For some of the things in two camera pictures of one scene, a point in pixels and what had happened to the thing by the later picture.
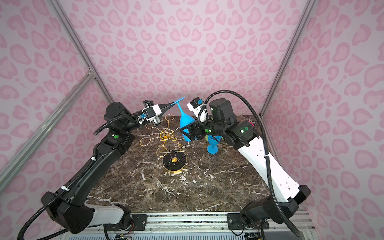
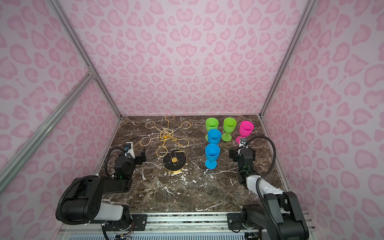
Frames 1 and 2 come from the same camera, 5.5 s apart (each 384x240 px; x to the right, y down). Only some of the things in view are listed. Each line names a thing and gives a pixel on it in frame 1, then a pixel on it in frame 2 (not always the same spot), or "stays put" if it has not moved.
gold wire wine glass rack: [175, 158] stays put
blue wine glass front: [213, 140] stays put
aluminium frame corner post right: [308, 9] stays put
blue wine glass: [185, 120] to [212, 153]
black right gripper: [192, 127] to [235, 153]
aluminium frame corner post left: [74, 37] stays put
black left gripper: [164, 106] to [139, 161]
